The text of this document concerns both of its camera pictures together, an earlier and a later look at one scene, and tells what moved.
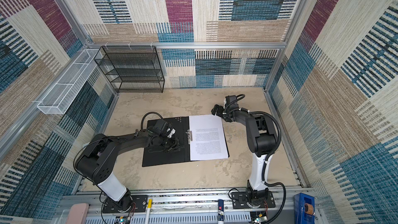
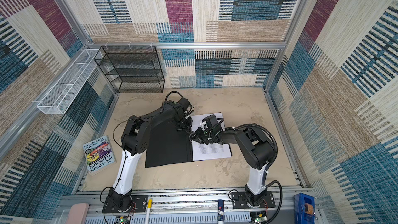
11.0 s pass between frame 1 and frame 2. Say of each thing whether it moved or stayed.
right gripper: moved
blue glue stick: stayed
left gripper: moved
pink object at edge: stayed
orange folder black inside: stayed
